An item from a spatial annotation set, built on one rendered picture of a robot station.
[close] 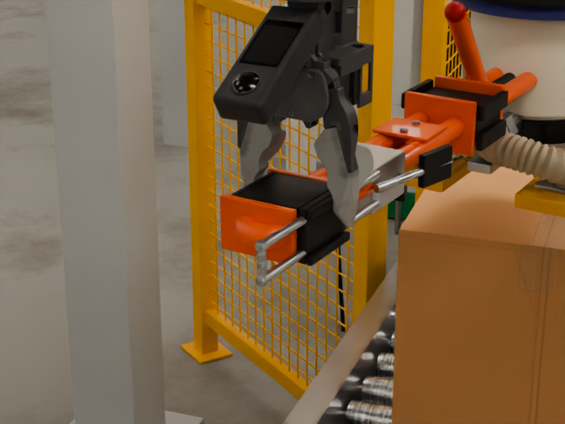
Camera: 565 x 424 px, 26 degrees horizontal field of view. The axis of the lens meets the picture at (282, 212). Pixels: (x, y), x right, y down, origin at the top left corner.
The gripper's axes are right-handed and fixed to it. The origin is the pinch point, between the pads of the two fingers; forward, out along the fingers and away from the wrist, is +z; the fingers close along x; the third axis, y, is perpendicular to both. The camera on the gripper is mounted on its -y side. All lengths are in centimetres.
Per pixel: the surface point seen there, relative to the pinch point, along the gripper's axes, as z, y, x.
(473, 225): 26, 64, 9
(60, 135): 42, 99, 119
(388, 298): 61, 102, 42
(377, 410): 66, 72, 28
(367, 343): 61, 84, 36
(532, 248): 26, 61, 0
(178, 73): 91, 294, 234
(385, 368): 67, 88, 34
